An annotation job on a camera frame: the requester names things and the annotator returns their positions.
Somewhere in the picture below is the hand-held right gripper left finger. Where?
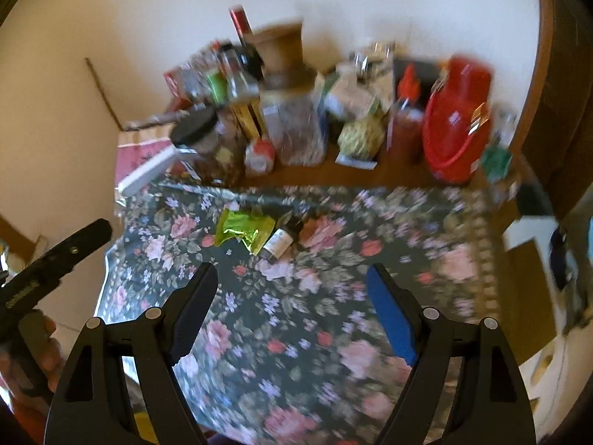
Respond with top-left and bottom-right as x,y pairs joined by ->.
46,262 -> 219,445

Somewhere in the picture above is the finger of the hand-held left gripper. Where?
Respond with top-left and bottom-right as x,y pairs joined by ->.
43,219 -> 112,283

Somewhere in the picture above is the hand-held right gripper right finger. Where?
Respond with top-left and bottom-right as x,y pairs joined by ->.
366,263 -> 538,445

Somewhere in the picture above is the green dropper bottle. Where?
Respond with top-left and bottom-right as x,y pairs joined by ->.
259,213 -> 304,260

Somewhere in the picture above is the person's left hand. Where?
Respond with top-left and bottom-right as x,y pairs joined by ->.
0,313 -> 66,427

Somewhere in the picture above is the floral tablecloth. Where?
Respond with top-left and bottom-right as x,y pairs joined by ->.
95,184 -> 501,445

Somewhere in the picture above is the green foil wrapper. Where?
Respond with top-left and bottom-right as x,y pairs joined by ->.
214,208 -> 274,256

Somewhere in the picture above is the long white box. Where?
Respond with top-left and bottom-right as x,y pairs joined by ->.
117,146 -> 179,198

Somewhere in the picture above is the white paper card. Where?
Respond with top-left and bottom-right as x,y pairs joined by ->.
334,153 -> 377,168

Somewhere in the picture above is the black-lidded glass jar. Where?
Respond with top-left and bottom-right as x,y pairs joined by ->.
170,109 -> 242,186

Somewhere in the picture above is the red-capped plastic bottle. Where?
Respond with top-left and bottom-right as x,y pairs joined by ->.
243,138 -> 278,177

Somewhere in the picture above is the yellow green bumpy packet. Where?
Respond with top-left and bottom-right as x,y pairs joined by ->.
337,116 -> 387,156

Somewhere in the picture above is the red plastic bucket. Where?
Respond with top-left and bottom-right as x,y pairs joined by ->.
421,56 -> 493,184

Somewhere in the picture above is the green-label glass jar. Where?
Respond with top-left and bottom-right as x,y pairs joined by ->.
482,109 -> 520,181

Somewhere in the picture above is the red sauce bottle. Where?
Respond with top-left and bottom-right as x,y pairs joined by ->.
387,65 -> 424,165

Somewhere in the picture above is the yellow-label glass bottle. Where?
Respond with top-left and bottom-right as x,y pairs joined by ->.
220,49 -> 267,142

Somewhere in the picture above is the clear plastic food container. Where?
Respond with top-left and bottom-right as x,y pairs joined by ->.
260,90 -> 327,167

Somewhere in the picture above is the beige food packet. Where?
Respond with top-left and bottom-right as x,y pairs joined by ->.
324,62 -> 394,119

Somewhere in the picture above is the red-capped wine bottle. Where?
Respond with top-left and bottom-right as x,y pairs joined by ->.
228,4 -> 265,79

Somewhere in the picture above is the dark wooden cabinet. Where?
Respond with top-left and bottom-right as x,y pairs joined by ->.
510,0 -> 593,218

